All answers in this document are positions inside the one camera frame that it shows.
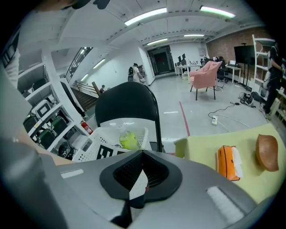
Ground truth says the black double door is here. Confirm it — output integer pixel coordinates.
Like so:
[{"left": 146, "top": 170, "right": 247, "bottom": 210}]
[{"left": 147, "top": 45, "right": 176, "bottom": 76}]

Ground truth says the black television screen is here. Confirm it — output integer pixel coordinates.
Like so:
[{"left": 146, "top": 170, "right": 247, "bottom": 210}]
[{"left": 234, "top": 45, "right": 256, "bottom": 65}]

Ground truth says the green drink bottle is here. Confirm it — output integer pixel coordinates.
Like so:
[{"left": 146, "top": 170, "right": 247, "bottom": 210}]
[{"left": 119, "top": 125, "right": 141, "bottom": 150}]

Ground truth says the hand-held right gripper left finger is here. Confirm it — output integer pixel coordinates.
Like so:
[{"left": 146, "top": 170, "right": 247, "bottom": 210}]
[{"left": 42, "top": 149, "right": 143, "bottom": 229}]

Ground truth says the black office chair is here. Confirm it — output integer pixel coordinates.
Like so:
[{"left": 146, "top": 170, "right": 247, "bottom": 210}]
[{"left": 215, "top": 60, "right": 230, "bottom": 83}]

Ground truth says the white storage shelf rack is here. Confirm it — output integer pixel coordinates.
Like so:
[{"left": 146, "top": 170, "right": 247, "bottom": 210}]
[
  {"left": 252, "top": 34, "right": 286, "bottom": 123},
  {"left": 17, "top": 62, "right": 94, "bottom": 161}
]

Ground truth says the white desk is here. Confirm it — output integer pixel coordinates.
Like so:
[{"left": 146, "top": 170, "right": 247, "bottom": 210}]
[
  {"left": 175, "top": 64, "right": 202, "bottom": 78},
  {"left": 225, "top": 64, "right": 243, "bottom": 85}
]

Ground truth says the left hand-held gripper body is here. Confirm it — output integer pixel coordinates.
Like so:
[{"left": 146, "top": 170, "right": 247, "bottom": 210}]
[{"left": 96, "top": 144, "right": 133, "bottom": 161}]

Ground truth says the brown wooden bowl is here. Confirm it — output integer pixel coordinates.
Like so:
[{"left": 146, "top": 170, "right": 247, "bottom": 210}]
[{"left": 255, "top": 133, "right": 279, "bottom": 172}]

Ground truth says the red fire extinguisher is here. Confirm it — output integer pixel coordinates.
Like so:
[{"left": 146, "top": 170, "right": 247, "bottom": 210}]
[{"left": 80, "top": 119, "right": 94, "bottom": 136}]

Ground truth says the person's left forearm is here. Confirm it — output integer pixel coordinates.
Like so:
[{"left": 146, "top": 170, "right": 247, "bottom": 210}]
[{"left": 19, "top": 128, "right": 76, "bottom": 166}]

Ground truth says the table with yellow-green cloth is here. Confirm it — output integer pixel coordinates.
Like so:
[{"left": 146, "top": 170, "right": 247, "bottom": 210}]
[{"left": 174, "top": 123, "right": 282, "bottom": 204}]

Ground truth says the orange tissue box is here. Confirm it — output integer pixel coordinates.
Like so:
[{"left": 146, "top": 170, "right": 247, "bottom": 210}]
[{"left": 215, "top": 145, "right": 244, "bottom": 182}]

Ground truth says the black cable bundle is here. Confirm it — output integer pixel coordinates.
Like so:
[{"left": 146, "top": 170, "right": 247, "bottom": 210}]
[{"left": 239, "top": 91, "right": 266, "bottom": 108}]

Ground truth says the black power cable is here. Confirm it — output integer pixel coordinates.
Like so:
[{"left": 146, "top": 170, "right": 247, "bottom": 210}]
[{"left": 208, "top": 102, "right": 241, "bottom": 118}]

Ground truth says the black folding chair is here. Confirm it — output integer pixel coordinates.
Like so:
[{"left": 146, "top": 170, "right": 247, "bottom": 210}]
[{"left": 95, "top": 81, "right": 167, "bottom": 155}]

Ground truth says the white perforated plastic basket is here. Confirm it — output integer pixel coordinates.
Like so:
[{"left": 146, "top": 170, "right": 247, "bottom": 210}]
[{"left": 71, "top": 127, "right": 150, "bottom": 200}]

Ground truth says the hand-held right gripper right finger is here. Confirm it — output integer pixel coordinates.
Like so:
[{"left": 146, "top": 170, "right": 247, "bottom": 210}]
[{"left": 134, "top": 149, "right": 257, "bottom": 229}]

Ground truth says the pink armchair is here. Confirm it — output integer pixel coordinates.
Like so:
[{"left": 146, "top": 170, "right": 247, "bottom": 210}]
[{"left": 189, "top": 60, "right": 223, "bottom": 101}]

